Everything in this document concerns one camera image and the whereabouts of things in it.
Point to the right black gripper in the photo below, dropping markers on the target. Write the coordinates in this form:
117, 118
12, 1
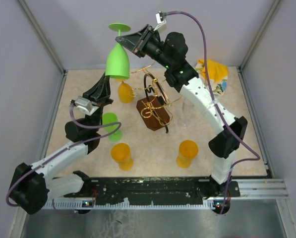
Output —
136, 42

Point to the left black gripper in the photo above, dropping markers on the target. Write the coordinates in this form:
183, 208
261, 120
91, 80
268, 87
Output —
95, 92

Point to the orange wine glass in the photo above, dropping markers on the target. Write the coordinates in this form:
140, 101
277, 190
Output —
125, 91
121, 154
187, 151

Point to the green wine glass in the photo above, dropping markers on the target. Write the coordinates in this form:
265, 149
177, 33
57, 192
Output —
117, 63
110, 118

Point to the gold wire wine glass rack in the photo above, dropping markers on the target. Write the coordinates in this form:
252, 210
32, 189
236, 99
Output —
156, 103

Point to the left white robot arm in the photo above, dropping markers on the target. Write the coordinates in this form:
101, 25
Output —
32, 186

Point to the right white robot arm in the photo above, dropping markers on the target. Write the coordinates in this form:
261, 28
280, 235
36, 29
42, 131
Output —
179, 74

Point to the clear wine glass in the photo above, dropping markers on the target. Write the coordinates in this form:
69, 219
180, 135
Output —
186, 113

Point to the crumpled floral yellow cloth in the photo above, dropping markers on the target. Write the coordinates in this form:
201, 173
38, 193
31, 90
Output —
218, 75

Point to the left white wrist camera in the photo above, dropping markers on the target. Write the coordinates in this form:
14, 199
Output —
84, 105

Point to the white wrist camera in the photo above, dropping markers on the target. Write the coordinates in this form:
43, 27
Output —
84, 105
161, 20

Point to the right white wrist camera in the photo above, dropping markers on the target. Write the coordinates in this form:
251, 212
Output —
161, 20

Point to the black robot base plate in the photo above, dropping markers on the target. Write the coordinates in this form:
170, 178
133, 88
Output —
150, 190

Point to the white slotted cable duct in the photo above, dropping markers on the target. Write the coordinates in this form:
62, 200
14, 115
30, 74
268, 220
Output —
82, 204

